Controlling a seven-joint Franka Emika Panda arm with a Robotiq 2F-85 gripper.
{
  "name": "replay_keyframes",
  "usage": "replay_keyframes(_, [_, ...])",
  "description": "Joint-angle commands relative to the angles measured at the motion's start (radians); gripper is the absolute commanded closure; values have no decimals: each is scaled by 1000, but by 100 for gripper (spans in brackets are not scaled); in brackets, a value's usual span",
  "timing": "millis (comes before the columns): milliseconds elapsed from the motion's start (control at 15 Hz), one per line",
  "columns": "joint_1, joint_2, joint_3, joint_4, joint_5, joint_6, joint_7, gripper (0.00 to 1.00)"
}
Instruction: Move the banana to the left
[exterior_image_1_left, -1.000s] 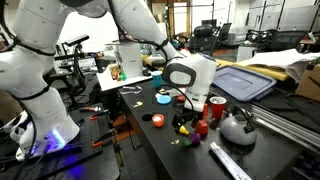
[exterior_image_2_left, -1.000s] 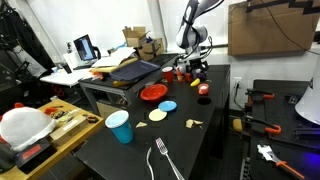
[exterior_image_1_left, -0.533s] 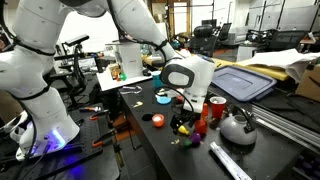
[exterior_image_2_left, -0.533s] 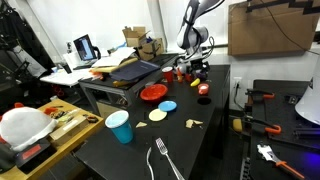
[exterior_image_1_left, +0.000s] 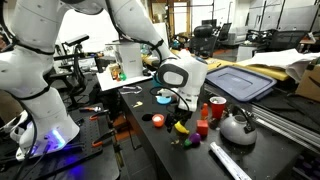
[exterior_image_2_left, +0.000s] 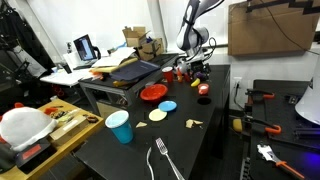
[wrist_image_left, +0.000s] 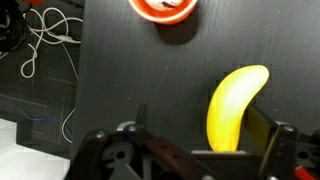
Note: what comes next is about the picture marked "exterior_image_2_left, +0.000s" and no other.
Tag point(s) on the silver fork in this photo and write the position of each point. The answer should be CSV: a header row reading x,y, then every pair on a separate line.
x,y
166,154

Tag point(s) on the silver spoon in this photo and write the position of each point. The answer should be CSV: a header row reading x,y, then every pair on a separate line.
x,y
149,163

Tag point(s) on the red plastic cup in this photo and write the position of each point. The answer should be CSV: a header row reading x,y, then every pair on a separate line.
x,y
168,74

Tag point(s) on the small paper scrap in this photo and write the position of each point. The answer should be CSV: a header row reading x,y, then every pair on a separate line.
x,y
141,125

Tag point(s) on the open laptop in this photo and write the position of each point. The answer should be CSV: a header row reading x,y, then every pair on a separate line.
x,y
84,48

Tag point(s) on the yellow sponge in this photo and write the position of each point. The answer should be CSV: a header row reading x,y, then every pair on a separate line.
x,y
237,125

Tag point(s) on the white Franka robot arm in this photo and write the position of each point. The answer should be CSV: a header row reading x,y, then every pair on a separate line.
x,y
190,36

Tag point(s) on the small blue plate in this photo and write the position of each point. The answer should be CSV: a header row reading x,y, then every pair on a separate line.
x,y
167,106

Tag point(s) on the black scale red label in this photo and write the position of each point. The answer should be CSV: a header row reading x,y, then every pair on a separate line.
x,y
33,153

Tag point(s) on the small orange cup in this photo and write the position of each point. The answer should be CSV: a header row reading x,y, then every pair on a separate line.
x,y
203,89

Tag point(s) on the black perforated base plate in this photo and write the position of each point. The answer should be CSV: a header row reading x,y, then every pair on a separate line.
x,y
283,113

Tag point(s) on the purple toy eggplant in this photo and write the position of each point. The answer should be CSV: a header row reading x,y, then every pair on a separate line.
x,y
200,76

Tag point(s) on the yellow toy banana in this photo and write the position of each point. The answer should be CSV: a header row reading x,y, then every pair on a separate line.
x,y
195,82

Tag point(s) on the red plastic bowl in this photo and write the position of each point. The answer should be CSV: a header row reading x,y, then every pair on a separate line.
x,y
154,92

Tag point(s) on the large flat cardboard sheet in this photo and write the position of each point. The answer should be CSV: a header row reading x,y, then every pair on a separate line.
x,y
270,28

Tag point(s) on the taped cardboard box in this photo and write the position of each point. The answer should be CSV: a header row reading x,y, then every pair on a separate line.
x,y
151,49

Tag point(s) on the open cardboard box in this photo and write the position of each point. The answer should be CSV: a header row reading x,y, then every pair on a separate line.
x,y
135,36

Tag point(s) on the blue storage bin lid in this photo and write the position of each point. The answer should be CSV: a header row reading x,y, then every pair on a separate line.
x,y
135,70

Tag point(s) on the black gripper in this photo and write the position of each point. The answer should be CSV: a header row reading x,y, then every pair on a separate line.
x,y
196,66

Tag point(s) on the blue plastic cup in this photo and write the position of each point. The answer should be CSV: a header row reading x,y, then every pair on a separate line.
x,y
120,128

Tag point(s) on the wooden work table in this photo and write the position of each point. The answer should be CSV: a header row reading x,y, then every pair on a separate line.
x,y
76,128

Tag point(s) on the orange toy bottle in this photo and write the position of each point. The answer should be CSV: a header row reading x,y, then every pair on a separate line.
x,y
179,76

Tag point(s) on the white cloth hat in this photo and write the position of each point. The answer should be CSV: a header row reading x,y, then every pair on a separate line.
x,y
25,126

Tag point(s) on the white paper stack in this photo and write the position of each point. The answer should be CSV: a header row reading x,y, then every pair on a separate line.
x,y
113,58

